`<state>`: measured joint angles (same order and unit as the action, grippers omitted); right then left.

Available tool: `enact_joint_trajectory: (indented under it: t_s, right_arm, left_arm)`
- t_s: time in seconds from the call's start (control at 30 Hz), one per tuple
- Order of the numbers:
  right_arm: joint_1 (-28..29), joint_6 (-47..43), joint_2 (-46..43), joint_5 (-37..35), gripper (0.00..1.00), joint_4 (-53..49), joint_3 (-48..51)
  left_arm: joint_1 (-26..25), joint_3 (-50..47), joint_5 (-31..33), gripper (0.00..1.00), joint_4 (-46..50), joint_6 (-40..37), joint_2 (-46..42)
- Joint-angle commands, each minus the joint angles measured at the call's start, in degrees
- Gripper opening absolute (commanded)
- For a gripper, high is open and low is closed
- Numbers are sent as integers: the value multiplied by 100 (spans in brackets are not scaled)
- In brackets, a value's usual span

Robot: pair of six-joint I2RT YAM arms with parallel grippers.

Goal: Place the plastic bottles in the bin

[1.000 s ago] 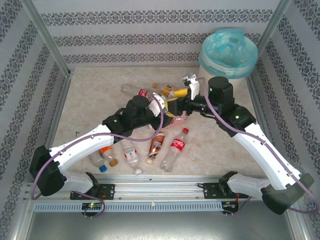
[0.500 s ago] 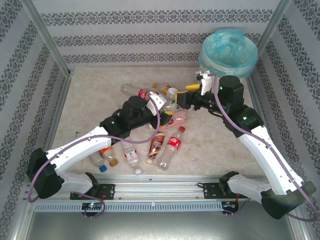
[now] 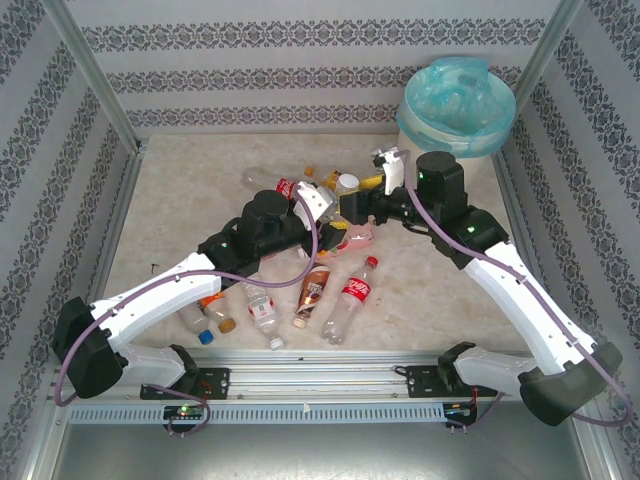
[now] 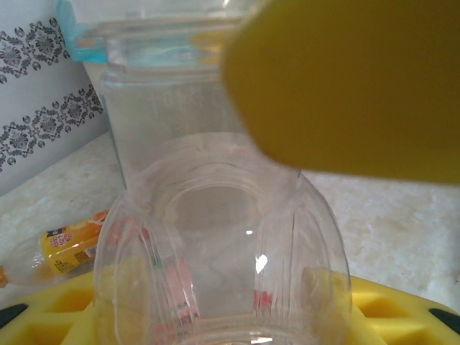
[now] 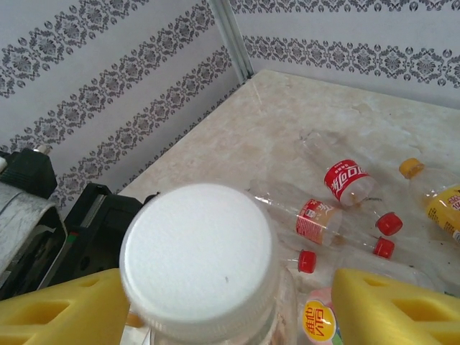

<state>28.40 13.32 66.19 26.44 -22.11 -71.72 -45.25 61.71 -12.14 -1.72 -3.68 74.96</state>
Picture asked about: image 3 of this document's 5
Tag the pink drink bottle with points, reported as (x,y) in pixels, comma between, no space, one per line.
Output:
(357,237)

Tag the clear cola bottle red label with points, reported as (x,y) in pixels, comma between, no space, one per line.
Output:
(260,180)

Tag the brown label drink bottle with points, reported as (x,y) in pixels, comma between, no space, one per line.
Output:
(312,292)

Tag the tall cola bottle red cap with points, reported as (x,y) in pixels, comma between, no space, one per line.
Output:
(350,300)

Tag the water bottle white cap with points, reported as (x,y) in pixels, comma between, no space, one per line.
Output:
(262,312)

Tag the clear bottle orange cap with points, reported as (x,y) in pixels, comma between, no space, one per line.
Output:
(217,312)

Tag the clear bottle blue cap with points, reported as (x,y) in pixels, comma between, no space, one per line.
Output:
(192,317)

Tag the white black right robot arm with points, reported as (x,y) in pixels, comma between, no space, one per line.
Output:
(525,300)

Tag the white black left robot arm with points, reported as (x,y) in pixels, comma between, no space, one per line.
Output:
(150,300)

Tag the white ribbed plastic bin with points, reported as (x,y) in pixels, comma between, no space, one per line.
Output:
(406,130)

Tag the turquoise plastic bin liner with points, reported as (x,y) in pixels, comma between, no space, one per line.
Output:
(460,100)

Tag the white tape piece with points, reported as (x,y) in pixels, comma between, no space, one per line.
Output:
(307,408)

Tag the small controller board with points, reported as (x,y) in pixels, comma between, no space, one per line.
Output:
(457,409)
(185,411)

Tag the aluminium side rail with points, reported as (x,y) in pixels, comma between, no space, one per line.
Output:
(120,220)
(507,175)

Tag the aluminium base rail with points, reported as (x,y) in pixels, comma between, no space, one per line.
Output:
(320,372)

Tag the aluminium frame post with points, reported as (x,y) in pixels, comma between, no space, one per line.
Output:
(545,55)
(90,70)

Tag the grey metal base plate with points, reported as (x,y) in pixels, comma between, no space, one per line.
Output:
(320,455)

